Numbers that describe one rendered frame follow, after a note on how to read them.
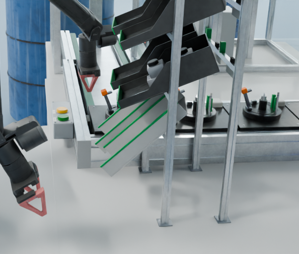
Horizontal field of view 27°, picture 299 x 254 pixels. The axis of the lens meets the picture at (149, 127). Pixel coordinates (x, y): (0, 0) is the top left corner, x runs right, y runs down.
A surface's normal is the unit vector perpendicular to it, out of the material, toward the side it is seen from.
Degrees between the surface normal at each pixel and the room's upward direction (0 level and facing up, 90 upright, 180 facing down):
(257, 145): 90
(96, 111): 0
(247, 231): 0
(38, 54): 90
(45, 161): 0
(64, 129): 90
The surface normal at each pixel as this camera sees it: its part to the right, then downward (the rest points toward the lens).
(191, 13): 0.00, 0.39
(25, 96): -0.45, 0.33
